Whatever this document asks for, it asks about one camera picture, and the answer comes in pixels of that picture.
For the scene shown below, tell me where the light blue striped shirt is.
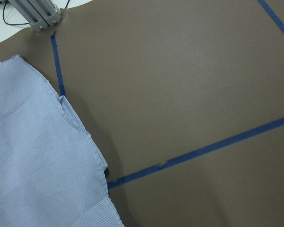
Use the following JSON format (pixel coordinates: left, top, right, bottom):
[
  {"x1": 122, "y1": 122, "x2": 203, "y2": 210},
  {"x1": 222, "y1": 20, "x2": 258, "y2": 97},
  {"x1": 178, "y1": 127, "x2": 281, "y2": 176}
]
[{"x1": 0, "y1": 55, "x2": 123, "y2": 227}]

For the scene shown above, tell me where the aluminium frame post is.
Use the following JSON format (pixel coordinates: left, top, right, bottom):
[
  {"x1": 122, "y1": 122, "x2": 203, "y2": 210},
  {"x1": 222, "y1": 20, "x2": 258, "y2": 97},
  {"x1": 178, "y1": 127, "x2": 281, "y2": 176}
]
[{"x1": 9, "y1": 0, "x2": 62, "y2": 32}]

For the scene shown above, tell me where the long black table cable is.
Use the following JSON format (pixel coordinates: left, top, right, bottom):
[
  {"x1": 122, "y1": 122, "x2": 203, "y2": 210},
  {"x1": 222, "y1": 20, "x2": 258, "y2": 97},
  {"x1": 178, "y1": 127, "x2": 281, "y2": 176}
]
[{"x1": 2, "y1": 0, "x2": 71, "y2": 26}]

